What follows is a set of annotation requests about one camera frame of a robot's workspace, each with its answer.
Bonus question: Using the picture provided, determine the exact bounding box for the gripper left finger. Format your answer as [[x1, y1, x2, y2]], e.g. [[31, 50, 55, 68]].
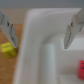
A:
[[0, 11, 19, 49]]

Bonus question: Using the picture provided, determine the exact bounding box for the yellow block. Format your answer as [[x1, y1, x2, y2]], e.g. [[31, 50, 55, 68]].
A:
[[0, 41, 18, 58]]

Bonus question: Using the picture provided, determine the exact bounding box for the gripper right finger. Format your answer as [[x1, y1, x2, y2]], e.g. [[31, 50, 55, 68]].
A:
[[63, 7, 84, 50]]

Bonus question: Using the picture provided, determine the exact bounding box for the pink block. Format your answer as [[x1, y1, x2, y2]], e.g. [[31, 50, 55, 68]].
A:
[[75, 59, 84, 78]]

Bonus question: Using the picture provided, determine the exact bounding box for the white plastic box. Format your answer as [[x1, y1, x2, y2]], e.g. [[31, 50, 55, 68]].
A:
[[12, 7, 84, 84]]

